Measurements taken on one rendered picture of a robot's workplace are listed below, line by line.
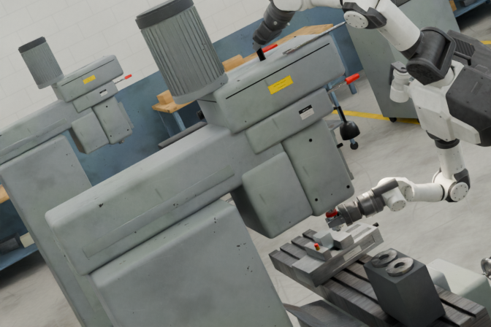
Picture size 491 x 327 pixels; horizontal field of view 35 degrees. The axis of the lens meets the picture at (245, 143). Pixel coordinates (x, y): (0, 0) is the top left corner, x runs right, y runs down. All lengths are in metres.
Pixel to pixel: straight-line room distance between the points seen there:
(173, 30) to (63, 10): 6.64
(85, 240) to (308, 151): 0.82
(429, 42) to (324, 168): 0.58
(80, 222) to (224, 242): 0.46
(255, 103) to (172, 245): 0.54
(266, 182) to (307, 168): 0.17
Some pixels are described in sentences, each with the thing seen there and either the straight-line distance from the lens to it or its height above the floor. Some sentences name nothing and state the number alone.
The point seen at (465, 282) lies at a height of 0.78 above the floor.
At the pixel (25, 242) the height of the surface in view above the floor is 0.28.
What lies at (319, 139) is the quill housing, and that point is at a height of 1.57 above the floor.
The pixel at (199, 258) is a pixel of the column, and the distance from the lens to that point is 2.48.
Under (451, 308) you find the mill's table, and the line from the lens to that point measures 2.63.
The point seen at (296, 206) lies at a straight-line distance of 2.70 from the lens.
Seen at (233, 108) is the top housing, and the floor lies 1.82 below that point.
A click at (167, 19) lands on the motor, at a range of 2.53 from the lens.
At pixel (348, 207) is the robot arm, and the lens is 2.89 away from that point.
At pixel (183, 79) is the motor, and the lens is 2.55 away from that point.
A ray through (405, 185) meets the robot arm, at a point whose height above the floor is 1.23.
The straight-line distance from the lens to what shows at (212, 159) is 2.57.
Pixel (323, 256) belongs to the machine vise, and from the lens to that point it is 3.06.
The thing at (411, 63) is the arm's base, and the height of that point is 1.74.
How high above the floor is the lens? 2.34
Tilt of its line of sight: 15 degrees down
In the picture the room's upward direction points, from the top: 25 degrees counter-clockwise
